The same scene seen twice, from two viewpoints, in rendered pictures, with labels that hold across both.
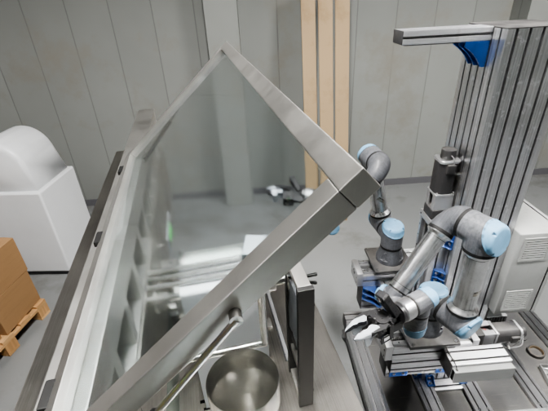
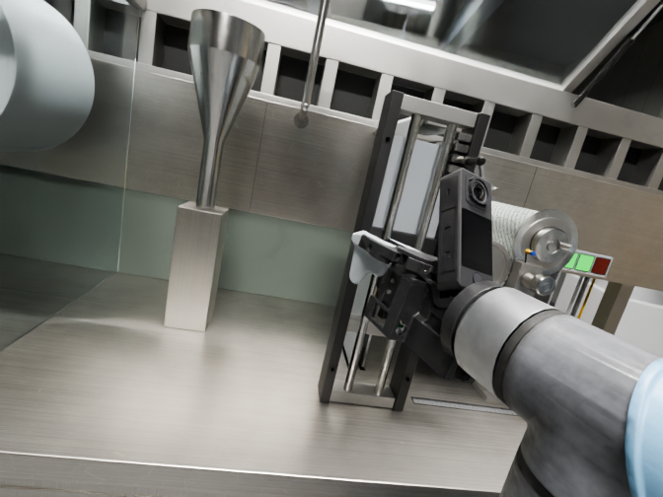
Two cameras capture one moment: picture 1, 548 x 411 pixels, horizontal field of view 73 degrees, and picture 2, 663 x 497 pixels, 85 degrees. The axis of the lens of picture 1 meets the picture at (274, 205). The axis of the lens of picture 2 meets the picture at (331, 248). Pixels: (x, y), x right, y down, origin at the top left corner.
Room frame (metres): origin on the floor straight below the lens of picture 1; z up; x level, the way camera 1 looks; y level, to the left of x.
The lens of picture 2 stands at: (0.76, -0.68, 1.31)
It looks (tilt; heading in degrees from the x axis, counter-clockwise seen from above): 13 degrees down; 92
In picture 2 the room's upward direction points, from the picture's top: 12 degrees clockwise
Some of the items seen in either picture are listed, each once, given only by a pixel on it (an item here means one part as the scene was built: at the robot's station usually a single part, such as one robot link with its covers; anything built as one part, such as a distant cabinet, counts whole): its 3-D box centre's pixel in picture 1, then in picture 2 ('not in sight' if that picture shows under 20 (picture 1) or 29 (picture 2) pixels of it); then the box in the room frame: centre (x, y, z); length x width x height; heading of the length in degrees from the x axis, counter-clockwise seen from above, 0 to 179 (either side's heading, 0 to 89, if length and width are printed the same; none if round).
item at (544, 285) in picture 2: not in sight; (543, 284); (1.16, 0.03, 1.18); 0.04 x 0.02 x 0.04; 11
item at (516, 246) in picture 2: not in sight; (545, 244); (1.18, 0.11, 1.25); 0.15 x 0.01 x 0.15; 11
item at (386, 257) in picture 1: (390, 250); not in sight; (1.67, -0.64, 0.87); 0.15 x 0.15 x 0.10
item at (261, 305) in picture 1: (262, 313); (316, 49); (0.63, 0.04, 1.51); 0.02 x 0.02 x 0.20
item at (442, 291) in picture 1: (432, 299); not in sight; (1.17, -0.66, 0.98); 0.13 x 0.12 x 0.14; 28
